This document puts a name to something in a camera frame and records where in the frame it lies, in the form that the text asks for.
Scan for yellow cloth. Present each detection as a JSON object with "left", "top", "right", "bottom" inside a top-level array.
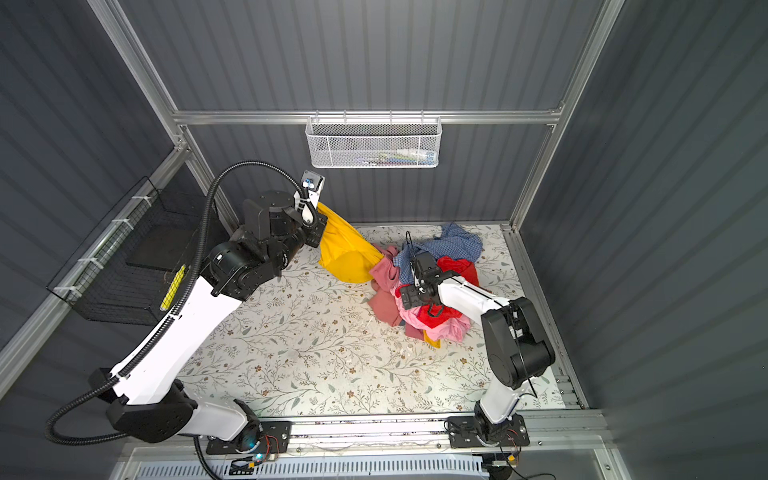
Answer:
[{"left": 317, "top": 203, "right": 383, "bottom": 284}]

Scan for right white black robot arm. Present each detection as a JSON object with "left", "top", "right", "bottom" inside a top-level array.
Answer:
[{"left": 401, "top": 252, "right": 556, "bottom": 449}]

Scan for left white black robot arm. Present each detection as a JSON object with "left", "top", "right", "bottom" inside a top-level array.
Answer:
[{"left": 92, "top": 188, "right": 327, "bottom": 443}]

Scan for red cloth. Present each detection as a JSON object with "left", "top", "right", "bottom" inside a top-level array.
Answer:
[{"left": 395, "top": 256, "right": 481, "bottom": 330}]

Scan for blue checkered cloth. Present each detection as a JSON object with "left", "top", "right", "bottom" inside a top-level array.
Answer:
[{"left": 392, "top": 223, "right": 483, "bottom": 285}]

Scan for dusty rose cloth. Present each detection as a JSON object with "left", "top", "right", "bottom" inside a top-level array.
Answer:
[{"left": 368, "top": 245, "right": 424, "bottom": 341}]

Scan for light pink cloth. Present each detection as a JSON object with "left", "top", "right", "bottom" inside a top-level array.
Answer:
[{"left": 393, "top": 286, "right": 472, "bottom": 343}]

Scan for floral table mat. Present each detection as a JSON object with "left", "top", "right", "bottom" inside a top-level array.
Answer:
[{"left": 152, "top": 224, "right": 568, "bottom": 420}]

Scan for items in white basket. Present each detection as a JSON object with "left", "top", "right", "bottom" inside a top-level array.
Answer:
[{"left": 354, "top": 148, "right": 438, "bottom": 168}]

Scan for yellow green marker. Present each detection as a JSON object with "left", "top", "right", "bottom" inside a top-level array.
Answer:
[{"left": 160, "top": 265, "right": 187, "bottom": 312}]

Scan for black flat pad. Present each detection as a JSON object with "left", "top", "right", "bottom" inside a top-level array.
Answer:
[{"left": 126, "top": 225, "right": 193, "bottom": 272}]

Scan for white vented panel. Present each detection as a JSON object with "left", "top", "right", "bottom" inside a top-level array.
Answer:
[{"left": 134, "top": 455, "right": 490, "bottom": 480}]

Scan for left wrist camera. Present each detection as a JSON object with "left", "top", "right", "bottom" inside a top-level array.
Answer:
[{"left": 301, "top": 170, "right": 325, "bottom": 207}]

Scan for white wire basket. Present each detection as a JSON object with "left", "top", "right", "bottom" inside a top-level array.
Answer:
[{"left": 305, "top": 116, "right": 443, "bottom": 169}]

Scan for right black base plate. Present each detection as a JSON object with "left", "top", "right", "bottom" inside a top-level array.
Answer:
[{"left": 444, "top": 414, "right": 530, "bottom": 449}]

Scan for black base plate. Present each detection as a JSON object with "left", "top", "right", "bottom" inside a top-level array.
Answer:
[
  {"left": 444, "top": 414, "right": 530, "bottom": 449},
  {"left": 205, "top": 421, "right": 293, "bottom": 455}
]

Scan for left black corrugated cable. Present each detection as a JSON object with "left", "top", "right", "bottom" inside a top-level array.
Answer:
[{"left": 44, "top": 159, "right": 308, "bottom": 480}]

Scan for black wire basket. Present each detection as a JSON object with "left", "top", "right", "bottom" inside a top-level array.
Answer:
[{"left": 47, "top": 177, "right": 205, "bottom": 326}]

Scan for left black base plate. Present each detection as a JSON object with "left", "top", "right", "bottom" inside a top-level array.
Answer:
[{"left": 205, "top": 421, "right": 293, "bottom": 455}]

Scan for aluminium mounting rail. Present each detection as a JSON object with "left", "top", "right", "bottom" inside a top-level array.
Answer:
[{"left": 119, "top": 410, "right": 613, "bottom": 457}]

